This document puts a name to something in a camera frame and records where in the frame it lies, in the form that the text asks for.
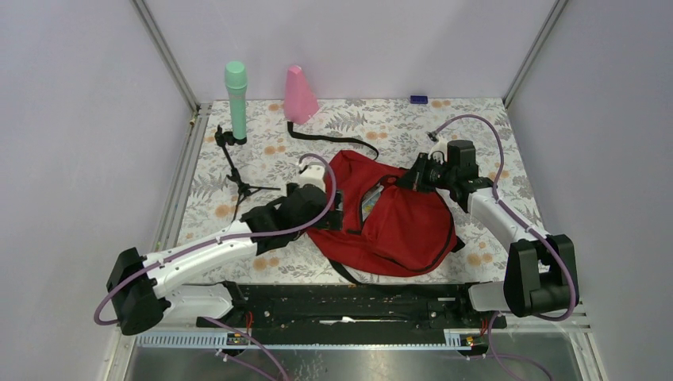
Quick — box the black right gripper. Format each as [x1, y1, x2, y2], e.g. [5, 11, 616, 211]
[395, 152, 456, 194]

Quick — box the red backpack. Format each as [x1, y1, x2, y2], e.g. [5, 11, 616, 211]
[307, 150, 465, 283]

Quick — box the clear packaged stationery card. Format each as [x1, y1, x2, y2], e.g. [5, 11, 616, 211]
[360, 184, 384, 222]

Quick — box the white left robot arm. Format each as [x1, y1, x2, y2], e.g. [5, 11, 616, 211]
[101, 184, 342, 336]

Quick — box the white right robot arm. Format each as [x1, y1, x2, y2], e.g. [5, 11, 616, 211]
[398, 140, 579, 327]

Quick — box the floral table mat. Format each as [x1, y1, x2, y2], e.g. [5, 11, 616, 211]
[177, 98, 542, 284]

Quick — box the small blue block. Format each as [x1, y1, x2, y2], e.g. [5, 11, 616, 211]
[410, 95, 429, 104]

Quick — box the pink cone block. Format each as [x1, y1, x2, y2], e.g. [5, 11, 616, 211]
[284, 65, 320, 125]

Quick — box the black mini tripod stand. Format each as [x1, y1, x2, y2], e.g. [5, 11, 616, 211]
[214, 125, 281, 219]

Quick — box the green toy microphone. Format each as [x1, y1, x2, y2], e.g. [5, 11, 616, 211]
[224, 61, 248, 144]

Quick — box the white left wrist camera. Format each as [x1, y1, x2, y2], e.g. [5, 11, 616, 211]
[297, 164, 326, 192]

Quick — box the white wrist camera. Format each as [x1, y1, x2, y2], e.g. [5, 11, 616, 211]
[297, 164, 326, 192]
[429, 137, 448, 164]

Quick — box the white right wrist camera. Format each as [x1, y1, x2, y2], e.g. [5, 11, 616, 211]
[429, 137, 448, 164]

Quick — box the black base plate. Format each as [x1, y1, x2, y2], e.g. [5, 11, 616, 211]
[220, 282, 492, 346]

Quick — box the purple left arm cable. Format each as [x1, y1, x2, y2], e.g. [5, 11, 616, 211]
[93, 153, 339, 381]

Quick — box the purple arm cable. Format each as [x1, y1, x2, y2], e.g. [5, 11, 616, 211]
[93, 153, 339, 381]
[428, 114, 579, 381]

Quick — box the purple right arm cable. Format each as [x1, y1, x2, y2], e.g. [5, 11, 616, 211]
[428, 114, 579, 381]

